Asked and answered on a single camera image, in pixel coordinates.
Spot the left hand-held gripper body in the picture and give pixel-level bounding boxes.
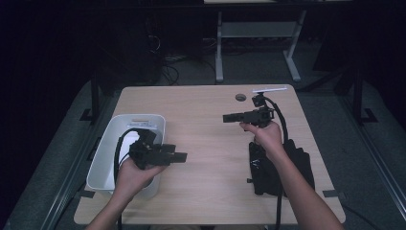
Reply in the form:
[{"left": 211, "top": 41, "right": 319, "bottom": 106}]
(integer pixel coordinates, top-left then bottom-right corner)
[{"left": 126, "top": 121, "right": 163, "bottom": 171}]

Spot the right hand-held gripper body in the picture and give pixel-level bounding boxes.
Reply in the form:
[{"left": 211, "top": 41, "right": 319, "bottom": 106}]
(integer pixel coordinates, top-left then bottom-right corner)
[{"left": 241, "top": 86, "right": 288, "bottom": 129}]

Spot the white plastic bin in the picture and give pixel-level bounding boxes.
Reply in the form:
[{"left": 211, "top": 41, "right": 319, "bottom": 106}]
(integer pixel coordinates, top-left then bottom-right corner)
[{"left": 85, "top": 113, "right": 167, "bottom": 198}]

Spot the black glove with small logo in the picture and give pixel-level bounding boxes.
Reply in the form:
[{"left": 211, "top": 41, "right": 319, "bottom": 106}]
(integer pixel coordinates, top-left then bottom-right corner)
[{"left": 282, "top": 138, "right": 316, "bottom": 194}]

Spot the person's right hand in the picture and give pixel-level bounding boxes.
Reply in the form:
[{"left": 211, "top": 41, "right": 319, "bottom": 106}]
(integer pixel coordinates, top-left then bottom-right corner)
[{"left": 238, "top": 120, "right": 285, "bottom": 162}]

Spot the person's left hand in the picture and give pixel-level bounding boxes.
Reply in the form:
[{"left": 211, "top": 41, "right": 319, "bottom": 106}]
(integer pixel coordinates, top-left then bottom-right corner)
[{"left": 112, "top": 157, "right": 168, "bottom": 201}]

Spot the shiny black glove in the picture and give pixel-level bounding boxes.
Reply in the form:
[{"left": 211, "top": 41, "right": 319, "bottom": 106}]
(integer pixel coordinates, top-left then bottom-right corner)
[{"left": 247, "top": 141, "right": 282, "bottom": 196}]

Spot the dark tape strip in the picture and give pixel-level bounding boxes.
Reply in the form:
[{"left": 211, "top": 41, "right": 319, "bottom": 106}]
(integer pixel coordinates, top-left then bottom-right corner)
[{"left": 76, "top": 189, "right": 97, "bottom": 199}]

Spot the black metal stand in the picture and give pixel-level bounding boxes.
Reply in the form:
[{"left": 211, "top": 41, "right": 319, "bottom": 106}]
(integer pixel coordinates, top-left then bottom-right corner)
[
  {"left": 350, "top": 61, "right": 379, "bottom": 127},
  {"left": 79, "top": 68, "right": 103, "bottom": 125}
]

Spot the grey tape strip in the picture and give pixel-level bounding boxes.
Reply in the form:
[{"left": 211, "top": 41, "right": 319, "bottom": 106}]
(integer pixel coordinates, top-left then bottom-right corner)
[{"left": 321, "top": 189, "right": 342, "bottom": 198}]

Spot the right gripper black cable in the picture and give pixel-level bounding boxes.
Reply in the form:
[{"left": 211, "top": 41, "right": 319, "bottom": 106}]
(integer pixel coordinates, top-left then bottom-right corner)
[{"left": 263, "top": 95, "right": 290, "bottom": 230}]

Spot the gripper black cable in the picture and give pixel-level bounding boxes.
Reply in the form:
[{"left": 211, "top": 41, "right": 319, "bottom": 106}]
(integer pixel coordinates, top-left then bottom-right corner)
[
  {"left": 263, "top": 95, "right": 290, "bottom": 230},
  {"left": 113, "top": 127, "right": 146, "bottom": 230}
]

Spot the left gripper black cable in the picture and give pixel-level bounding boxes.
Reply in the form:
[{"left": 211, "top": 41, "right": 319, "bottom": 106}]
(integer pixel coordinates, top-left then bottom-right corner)
[{"left": 113, "top": 127, "right": 146, "bottom": 230}]

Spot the metal floor rail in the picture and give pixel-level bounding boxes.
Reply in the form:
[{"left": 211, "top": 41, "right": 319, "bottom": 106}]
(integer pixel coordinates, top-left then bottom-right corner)
[
  {"left": 337, "top": 94, "right": 406, "bottom": 222},
  {"left": 39, "top": 95, "right": 113, "bottom": 230}
]

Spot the tangle of floor cables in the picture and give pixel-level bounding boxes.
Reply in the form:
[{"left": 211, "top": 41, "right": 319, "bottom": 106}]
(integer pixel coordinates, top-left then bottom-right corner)
[{"left": 155, "top": 34, "right": 218, "bottom": 86}]

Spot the white metal desk frame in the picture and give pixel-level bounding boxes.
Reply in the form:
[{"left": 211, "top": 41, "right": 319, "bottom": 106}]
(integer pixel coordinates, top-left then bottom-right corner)
[{"left": 214, "top": 9, "right": 308, "bottom": 83}]

